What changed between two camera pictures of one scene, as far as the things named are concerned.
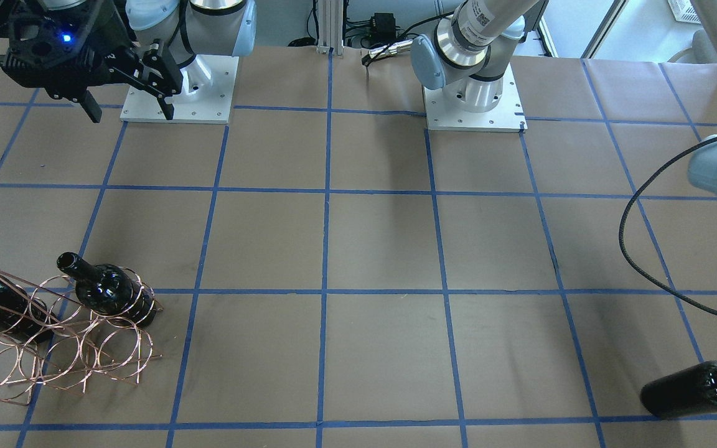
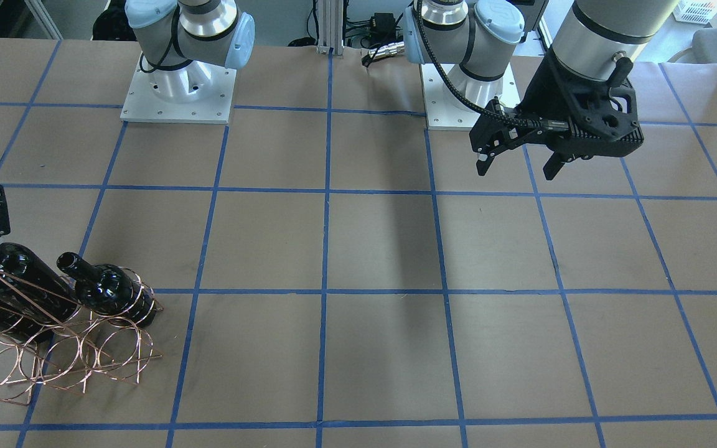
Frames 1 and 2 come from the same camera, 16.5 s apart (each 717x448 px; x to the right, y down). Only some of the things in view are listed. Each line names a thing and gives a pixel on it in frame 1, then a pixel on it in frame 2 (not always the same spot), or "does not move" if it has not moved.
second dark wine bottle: (110, 290) does not move
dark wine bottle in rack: (7, 308) does not move
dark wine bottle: (711, 387) to (16, 282)
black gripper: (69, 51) to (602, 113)
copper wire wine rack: (16, 336) does not move
